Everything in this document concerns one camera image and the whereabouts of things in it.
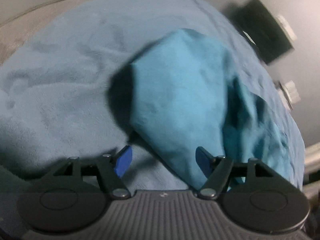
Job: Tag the black computer monitor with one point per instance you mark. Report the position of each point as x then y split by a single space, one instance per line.
262 35

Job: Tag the white router with antennas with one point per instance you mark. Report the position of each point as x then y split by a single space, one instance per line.
291 92

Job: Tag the blue bed blanket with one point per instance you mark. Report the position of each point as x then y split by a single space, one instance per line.
62 80

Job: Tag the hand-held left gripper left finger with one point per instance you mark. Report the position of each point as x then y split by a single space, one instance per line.
123 162

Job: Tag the white frame post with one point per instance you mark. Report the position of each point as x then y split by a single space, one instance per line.
312 158

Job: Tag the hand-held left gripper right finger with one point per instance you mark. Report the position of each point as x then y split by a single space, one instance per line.
203 163

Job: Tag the teal hooded zip jacket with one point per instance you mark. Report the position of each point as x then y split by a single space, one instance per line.
175 100

